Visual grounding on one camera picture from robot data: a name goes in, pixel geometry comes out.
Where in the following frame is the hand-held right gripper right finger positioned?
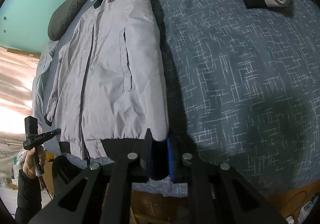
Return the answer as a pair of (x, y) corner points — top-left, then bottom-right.
(166, 136), (287, 224)

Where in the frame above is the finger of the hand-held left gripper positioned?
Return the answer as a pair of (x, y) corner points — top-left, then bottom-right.
(37, 128), (62, 141)

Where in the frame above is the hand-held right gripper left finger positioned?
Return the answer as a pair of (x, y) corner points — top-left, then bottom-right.
(29, 129), (153, 224)

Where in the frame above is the grey jacket with black trim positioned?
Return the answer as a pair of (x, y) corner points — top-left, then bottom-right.
(44, 0), (292, 162)

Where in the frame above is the person's left forearm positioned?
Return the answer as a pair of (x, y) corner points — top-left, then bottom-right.
(14, 169), (43, 224)

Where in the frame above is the person's left hand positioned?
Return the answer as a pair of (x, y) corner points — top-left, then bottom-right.
(22, 149), (47, 179)

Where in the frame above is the clear plastic bag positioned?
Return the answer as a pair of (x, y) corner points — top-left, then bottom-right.
(11, 151), (27, 182)

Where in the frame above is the cardboard box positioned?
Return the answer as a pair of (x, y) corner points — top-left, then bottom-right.
(43, 151), (64, 196)

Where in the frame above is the pink curtain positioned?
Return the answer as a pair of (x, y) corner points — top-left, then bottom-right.
(0, 45), (43, 184)

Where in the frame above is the light grey blanket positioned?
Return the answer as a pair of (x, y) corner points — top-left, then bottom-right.
(31, 39), (60, 124)

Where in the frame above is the dark grey long pillow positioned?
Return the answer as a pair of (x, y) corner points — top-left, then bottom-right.
(47, 0), (130, 41)

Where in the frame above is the white bottle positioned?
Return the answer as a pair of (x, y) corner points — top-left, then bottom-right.
(298, 198), (316, 217)

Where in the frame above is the black cable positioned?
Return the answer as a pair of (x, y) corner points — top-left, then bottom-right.
(39, 178), (55, 201)

